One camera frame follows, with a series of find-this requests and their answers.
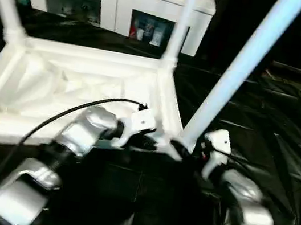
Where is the white plastic table top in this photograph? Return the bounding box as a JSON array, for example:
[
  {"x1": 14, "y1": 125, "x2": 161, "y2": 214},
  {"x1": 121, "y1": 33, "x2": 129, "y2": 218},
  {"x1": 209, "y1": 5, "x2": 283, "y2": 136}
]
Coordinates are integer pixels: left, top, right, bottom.
[{"x1": 0, "y1": 28, "x2": 201, "y2": 186}]

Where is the black table mat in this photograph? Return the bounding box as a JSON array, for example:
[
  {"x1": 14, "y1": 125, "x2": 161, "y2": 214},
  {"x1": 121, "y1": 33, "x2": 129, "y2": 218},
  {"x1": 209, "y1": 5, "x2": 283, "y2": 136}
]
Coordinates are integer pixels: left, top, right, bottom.
[{"x1": 0, "y1": 0, "x2": 301, "y2": 225}]

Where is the small white bottle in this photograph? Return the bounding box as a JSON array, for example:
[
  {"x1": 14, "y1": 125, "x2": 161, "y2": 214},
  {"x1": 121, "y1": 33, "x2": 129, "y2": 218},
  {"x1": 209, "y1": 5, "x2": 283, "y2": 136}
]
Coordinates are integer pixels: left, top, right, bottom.
[
  {"x1": 135, "y1": 28, "x2": 146, "y2": 41},
  {"x1": 150, "y1": 26, "x2": 165, "y2": 48}
]

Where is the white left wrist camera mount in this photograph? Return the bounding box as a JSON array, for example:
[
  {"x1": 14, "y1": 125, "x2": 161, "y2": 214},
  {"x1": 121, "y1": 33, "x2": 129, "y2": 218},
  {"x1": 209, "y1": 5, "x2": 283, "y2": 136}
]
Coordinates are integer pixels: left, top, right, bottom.
[{"x1": 109, "y1": 102, "x2": 160, "y2": 154}]

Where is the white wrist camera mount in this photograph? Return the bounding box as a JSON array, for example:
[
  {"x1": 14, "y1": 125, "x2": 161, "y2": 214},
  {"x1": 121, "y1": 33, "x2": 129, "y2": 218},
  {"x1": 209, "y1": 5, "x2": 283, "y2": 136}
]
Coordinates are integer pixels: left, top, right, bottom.
[
  {"x1": 109, "y1": 102, "x2": 160, "y2": 154},
  {"x1": 196, "y1": 125, "x2": 237, "y2": 183}
]

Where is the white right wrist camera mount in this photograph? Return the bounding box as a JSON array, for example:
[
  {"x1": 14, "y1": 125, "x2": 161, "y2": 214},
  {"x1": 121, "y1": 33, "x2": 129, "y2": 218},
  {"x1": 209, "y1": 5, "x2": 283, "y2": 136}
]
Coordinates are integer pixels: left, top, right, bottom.
[{"x1": 196, "y1": 125, "x2": 237, "y2": 183}]

